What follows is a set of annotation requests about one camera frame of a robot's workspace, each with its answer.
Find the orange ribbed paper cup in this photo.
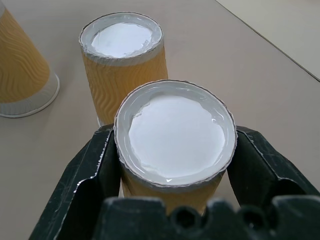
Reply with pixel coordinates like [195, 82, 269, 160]
[79, 11, 169, 127]
[113, 79, 238, 216]
[0, 4, 61, 119]

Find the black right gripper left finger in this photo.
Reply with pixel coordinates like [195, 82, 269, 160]
[28, 124, 123, 240]

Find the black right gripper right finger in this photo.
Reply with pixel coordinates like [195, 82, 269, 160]
[226, 125, 320, 210]

